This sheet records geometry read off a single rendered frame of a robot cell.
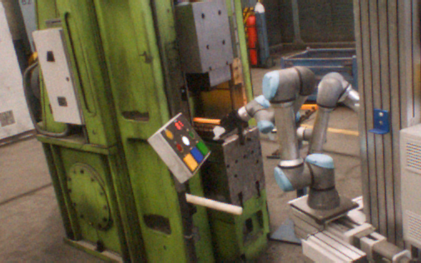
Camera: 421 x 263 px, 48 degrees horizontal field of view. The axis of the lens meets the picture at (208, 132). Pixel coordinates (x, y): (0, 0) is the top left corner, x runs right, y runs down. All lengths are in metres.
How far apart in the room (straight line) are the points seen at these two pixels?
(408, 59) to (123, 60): 1.73
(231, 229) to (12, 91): 5.39
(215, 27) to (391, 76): 1.29
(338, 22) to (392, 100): 9.58
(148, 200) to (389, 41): 1.98
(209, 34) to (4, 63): 5.35
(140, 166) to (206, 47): 0.92
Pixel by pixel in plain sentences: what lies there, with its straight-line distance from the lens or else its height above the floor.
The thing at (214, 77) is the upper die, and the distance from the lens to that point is 2.85.
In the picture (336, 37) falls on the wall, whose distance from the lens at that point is 11.54.
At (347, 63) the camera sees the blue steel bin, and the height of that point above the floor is 0.62.
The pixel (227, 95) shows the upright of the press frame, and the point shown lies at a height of 1.12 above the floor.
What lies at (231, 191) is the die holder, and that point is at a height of 0.60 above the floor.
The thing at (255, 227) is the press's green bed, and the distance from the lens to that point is 3.37.
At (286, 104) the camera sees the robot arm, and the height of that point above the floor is 1.33.
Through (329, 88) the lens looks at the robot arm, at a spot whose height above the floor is 1.27.
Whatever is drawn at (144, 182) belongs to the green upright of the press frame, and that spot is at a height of 0.66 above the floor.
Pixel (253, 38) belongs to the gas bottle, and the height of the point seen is 0.64.
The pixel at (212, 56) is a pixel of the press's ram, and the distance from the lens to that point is 2.84.
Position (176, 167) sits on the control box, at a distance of 2.36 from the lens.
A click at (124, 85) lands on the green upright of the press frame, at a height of 1.33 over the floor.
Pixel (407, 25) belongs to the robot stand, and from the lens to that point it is 1.84.
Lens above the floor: 1.84
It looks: 17 degrees down
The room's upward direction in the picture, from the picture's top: 9 degrees counter-clockwise
